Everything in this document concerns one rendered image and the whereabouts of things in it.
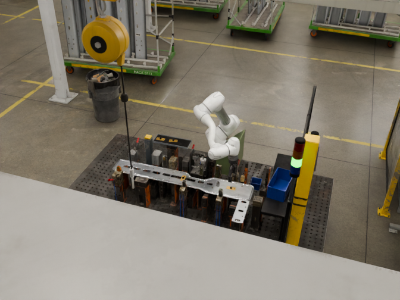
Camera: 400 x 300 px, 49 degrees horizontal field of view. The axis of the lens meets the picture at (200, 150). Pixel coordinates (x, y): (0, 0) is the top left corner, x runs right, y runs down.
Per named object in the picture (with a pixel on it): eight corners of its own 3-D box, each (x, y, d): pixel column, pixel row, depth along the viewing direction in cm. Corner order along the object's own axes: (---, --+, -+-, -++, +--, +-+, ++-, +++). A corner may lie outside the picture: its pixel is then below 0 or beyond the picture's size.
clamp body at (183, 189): (176, 218, 417) (175, 190, 397) (181, 209, 427) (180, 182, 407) (186, 220, 415) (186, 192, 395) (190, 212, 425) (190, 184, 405)
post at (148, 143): (146, 173, 472) (143, 139, 446) (148, 169, 478) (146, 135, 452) (152, 174, 470) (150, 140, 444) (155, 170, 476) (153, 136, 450)
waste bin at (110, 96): (84, 122, 685) (78, 80, 643) (102, 106, 726) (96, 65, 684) (113, 128, 672) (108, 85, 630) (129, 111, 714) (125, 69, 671)
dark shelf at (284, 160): (260, 213, 380) (260, 211, 379) (277, 155, 450) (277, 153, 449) (286, 219, 375) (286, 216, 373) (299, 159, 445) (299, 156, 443)
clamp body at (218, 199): (211, 228, 407) (212, 200, 387) (214, 220, 416) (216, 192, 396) (221, 231, 405) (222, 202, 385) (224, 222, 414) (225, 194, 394)
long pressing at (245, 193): (109, 172, 427) (109, 171, 426) (119, 158, 444) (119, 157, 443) (249, 202, 394) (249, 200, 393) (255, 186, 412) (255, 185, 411)
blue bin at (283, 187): (265, 197, 394) (266, 186, 386) (276, 177, 416) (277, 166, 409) (283, 202, 388) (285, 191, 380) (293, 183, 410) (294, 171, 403)
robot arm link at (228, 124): (219, 129, 483) (234, 115, 483) (228, 138, 476) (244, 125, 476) (198, 100, 414) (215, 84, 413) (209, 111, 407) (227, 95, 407)
